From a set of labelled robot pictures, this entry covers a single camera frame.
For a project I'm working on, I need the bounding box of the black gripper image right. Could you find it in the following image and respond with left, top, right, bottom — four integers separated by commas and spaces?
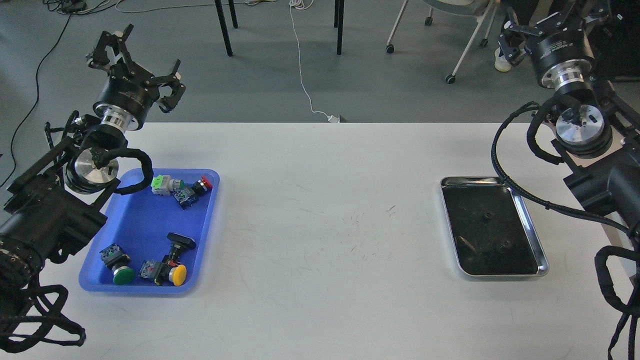
497, 0, 611, 91

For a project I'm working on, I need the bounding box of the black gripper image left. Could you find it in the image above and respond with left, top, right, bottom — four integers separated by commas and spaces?
87, 23, 186, 132

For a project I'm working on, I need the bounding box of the blue plastic tray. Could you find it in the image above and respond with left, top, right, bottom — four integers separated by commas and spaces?
78, 168, 220, 294

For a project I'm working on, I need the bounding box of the silver metal tray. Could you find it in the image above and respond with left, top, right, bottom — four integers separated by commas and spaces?
439, 176, 549, 281

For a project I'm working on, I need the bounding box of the person in white top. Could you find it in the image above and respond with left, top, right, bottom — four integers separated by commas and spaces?
494, 0, 571, 73

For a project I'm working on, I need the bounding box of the white office chair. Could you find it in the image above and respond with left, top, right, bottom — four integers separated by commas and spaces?
376, 0, 502, 92

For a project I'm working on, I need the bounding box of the black table leg left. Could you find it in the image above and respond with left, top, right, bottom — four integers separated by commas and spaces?
214, 0, 239, 57

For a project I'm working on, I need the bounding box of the black table leg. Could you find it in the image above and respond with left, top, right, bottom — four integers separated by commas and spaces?
214, 0, 239, 57
333, 0, 345, 56

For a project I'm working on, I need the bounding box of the black square push button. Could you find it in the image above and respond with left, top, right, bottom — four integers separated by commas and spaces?
162, 232, 197, 266

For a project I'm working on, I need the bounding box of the green mushroom push button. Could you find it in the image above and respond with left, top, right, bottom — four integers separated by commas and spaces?
99, 243, 136, 286

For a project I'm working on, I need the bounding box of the black table leg right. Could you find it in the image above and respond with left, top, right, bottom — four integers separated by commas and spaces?
333, 0, 345, 56

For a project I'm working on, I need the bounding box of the green white push button switch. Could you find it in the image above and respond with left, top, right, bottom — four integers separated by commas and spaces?
150, 175, 185, 196

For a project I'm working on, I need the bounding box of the red push button switch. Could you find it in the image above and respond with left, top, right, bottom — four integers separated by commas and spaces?
172, 175, 213, 210

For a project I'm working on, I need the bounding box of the white power cable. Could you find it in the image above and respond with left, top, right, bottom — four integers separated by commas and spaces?
288, 0, 340, 124

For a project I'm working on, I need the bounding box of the yellow push button switch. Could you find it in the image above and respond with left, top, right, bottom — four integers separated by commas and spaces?
138, 259, 187, 287

